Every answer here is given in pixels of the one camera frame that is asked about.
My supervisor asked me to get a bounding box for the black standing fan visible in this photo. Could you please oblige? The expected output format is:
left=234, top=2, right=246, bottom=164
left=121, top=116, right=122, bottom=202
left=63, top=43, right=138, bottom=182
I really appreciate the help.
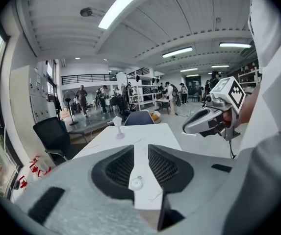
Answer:
left=62, top=90, right=79, bottom=126

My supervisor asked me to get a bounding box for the dark blue chair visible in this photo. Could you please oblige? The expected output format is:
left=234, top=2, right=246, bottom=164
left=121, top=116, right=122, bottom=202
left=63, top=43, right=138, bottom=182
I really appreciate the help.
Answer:
left=124, top=111, right=155, bottom=126

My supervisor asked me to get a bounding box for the grey lantern-shaped ornament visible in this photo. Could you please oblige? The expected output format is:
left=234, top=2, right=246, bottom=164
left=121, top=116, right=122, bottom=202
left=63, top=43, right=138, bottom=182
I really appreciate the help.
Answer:
left=112, top=116, right=126, bottom=141

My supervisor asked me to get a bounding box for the round ceiling detector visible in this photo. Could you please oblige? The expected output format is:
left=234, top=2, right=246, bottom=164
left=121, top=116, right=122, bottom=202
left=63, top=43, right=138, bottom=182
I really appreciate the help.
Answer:
left=79, top=7, right=94, bottom=18

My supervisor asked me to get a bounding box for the person's right hand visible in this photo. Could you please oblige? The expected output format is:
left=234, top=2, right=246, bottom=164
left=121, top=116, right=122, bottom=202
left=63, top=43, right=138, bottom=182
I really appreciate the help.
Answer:
left=220, top=108, right=240, bottom=130

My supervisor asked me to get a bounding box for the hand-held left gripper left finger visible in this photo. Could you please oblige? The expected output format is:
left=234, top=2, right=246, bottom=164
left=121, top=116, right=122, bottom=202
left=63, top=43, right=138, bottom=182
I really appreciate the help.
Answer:
left=12, top=144, right=156, bottom=235

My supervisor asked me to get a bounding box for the person's right forearm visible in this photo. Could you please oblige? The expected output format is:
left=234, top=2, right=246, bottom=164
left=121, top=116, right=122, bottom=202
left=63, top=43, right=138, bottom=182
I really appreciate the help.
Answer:
left=237, top=82, right=262, bottom=126

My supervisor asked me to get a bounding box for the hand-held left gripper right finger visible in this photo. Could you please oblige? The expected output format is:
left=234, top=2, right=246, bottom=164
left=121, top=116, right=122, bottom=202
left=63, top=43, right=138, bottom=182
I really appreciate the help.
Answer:
left=147, top=144, right=237, bottom=231

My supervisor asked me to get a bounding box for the person's white t-shirt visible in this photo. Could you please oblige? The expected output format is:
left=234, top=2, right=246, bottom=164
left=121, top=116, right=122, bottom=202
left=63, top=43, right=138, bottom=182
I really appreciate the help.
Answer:
left=222, top=0, right=281, bottom=235

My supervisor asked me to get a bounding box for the white locker cabinet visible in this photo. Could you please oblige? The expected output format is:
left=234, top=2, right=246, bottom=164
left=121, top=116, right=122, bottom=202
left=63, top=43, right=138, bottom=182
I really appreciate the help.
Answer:
left=9, top=65, right=50, bottom=129

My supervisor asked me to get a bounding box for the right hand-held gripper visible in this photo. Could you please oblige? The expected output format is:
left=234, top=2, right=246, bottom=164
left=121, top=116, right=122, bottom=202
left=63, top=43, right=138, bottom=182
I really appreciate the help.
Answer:
left=182, top=76, right=246, bottom=141

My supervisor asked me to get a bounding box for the grey round disc with ring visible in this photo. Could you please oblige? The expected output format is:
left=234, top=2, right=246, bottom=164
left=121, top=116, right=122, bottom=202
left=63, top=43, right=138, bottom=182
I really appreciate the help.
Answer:
left=129, top=176, right=144, bottom=190

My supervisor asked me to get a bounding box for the white shelving unit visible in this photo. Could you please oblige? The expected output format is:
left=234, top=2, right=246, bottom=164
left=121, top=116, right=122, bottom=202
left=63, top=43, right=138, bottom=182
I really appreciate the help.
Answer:
left=127, top=67, right=162, bottom=111

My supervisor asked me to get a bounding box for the long ceiling light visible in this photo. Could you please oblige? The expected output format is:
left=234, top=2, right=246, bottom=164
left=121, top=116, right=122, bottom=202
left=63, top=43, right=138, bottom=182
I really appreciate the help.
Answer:
left=161, top=47, right=194, bottom=59
left=218, top=42, right=253, bottom=49
left=98, top=0, right=154, bottom=30

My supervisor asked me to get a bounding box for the black mezzanine railing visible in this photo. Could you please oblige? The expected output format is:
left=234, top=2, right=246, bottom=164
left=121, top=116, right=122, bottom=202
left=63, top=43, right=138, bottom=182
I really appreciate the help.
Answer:
left=61, top=67, right=153, bottom=85

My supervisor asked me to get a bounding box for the black mesh office chair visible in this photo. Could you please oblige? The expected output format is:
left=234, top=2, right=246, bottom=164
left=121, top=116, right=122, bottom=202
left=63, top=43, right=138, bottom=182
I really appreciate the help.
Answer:
left=33, top=116, right=92, bottom=163

